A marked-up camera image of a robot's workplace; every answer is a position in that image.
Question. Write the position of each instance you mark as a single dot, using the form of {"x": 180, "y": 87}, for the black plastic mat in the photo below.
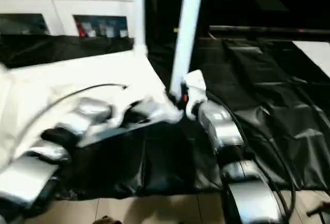
{"x": 167, "y": 162}

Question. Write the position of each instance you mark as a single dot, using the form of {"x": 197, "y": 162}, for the white flat board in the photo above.
{"x": 314, "y": 56}

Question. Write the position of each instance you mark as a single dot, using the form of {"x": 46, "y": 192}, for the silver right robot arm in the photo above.
{"x": 221, "y": 128}

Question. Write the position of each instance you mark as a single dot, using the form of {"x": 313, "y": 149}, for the white cabinet with glass doors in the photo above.
{"x": 64, "y": 4}

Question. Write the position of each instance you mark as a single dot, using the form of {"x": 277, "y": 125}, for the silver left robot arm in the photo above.
{"x": 85, "y": 115}

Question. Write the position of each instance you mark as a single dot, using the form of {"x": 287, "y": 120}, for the small tan label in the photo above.
{"x": 176, "y": 30}

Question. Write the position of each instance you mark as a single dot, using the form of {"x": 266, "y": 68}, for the white plastic table leg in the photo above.
{"x": 187, "y": 28}
{"x": 139, "y": 15}

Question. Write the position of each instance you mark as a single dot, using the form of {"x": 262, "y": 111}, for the white plastic table top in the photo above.
{"x": 90, "y": 71}

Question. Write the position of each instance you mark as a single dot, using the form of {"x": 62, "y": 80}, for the black metal stand frame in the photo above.
{"x": 318, "y": 208}

